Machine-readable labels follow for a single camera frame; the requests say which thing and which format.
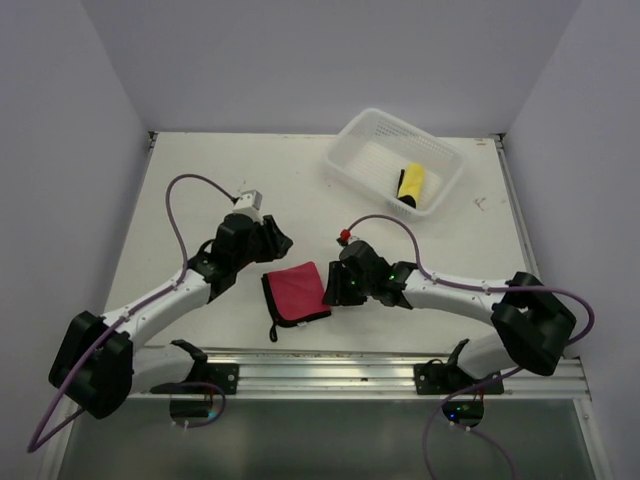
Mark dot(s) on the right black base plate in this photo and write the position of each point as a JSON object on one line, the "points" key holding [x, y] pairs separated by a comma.
{"points": [[438, 377]]}

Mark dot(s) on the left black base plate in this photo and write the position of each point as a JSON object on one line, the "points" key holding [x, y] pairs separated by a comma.
{"points": [[223, 375]]}

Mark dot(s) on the grey and yellow towel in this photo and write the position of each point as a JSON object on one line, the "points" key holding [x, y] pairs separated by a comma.
{"points": [[410, 183]]}

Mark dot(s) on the grey and pink towel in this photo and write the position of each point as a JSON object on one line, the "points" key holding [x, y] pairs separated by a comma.
{"points": [[294, 297]]}

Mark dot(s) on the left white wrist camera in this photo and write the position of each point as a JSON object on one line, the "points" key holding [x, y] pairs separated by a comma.
{"points": [[248, 203]]}

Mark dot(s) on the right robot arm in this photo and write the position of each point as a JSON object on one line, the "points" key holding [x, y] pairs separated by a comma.
{"points": [[531, 327]]}

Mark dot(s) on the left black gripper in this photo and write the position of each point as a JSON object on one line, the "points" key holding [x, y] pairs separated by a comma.
{"points": [[276, 244]]}

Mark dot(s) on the white plastic basket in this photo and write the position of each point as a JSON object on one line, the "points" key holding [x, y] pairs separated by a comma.
{"points": [[372, 152]]}

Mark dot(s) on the aluminium mounting rail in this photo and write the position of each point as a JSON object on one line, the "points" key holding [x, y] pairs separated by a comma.
{"points": [[331, 375]]}

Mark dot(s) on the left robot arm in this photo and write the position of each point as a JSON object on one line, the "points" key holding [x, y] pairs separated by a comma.
{"points": [[98, 365]]}

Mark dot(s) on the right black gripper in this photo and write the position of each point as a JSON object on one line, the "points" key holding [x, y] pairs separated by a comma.
{"points": [[336, 291]]}

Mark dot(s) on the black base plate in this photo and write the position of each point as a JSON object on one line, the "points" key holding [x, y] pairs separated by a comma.
{"points": [[438, 377], [223, 375]]}

